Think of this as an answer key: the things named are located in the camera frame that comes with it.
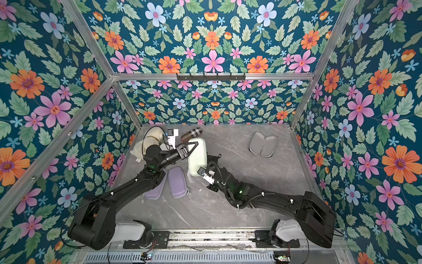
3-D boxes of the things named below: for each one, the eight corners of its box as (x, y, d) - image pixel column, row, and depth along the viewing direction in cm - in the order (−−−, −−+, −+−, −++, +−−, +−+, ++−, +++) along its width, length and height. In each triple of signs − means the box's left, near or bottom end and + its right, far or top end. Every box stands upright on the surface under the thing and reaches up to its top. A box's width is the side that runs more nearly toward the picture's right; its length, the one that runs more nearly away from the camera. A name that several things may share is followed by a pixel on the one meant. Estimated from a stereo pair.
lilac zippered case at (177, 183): (174, 200, 86) (172, 198, 84) (168, 172, 97) (166, 169, 94) (189, 195, 88) (188, 192, 86) (182, 167, 99) (181, 164, 96)
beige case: (246, 153, 107) (247, 149, 103) (252, 134, 118) (253, 129, 114) (271, 160, 103) (273, 156, 99) (275, 139, 114) (277, 135, 110)
